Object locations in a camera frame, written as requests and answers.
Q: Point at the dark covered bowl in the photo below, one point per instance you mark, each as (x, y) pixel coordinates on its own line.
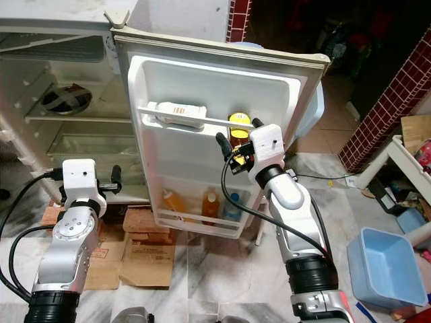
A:
(67, 99)

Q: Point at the blue cap water bottle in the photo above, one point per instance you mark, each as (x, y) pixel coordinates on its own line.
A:
(232, 208)

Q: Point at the white fridge door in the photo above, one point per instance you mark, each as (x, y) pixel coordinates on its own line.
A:
(195, 161)

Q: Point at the black box device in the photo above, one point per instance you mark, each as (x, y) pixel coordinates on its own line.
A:
(387, 198)

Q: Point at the orange drink bottle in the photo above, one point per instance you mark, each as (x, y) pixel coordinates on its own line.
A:
(211, 205)
(173, 204)

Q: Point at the white plastic bottle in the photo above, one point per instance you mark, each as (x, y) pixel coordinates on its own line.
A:
(178, 114)

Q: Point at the flattened brown cardboard sheet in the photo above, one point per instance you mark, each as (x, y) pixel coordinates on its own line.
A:
(148, 269)
(108, 269)

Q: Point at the light blue cushion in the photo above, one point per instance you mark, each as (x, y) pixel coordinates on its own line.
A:
(312, 111)

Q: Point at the white fridge body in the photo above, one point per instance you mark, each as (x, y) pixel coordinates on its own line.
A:
(60, 13)

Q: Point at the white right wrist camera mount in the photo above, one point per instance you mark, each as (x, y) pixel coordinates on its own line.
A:
(268, 142)

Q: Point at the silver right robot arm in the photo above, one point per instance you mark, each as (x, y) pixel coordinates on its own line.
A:
(286, 195)

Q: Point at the white side table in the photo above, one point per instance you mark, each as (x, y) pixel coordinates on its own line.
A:
(397, 155)

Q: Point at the small blue box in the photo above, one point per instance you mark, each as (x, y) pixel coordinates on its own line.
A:
(411, 221)

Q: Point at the clear fridge crisper drawer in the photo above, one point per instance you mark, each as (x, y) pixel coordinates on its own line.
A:
(87, 149)

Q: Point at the robot left leg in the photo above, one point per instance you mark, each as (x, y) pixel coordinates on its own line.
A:
(133, 316)

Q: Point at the red brick stack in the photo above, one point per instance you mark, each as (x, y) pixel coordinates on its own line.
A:
(52, 215)
(145, 225)

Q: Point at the yellow lid jar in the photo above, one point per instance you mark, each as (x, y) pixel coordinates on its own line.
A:
(240, 123)

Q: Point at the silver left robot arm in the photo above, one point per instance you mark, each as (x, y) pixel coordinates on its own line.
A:
(71, 249)

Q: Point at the large blue plastic bin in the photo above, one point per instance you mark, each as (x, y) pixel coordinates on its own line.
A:
(387, 269)

